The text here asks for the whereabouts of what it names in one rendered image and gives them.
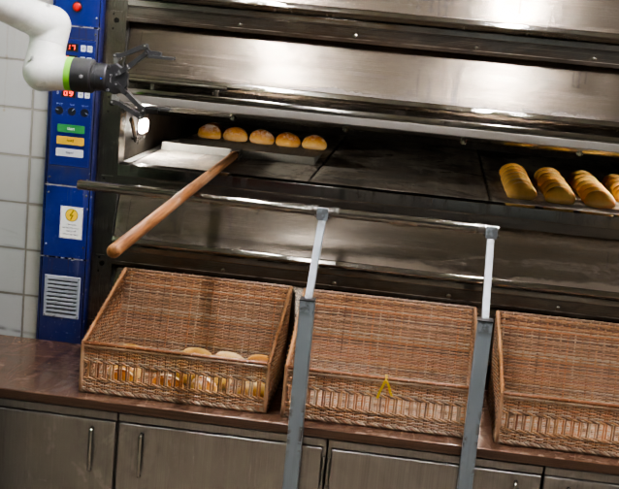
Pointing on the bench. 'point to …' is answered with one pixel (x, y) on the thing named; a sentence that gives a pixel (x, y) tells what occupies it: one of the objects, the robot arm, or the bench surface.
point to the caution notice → (71, 222)
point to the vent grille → (61, 296)
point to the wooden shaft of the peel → (167, 208)
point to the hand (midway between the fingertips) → (168, 83)
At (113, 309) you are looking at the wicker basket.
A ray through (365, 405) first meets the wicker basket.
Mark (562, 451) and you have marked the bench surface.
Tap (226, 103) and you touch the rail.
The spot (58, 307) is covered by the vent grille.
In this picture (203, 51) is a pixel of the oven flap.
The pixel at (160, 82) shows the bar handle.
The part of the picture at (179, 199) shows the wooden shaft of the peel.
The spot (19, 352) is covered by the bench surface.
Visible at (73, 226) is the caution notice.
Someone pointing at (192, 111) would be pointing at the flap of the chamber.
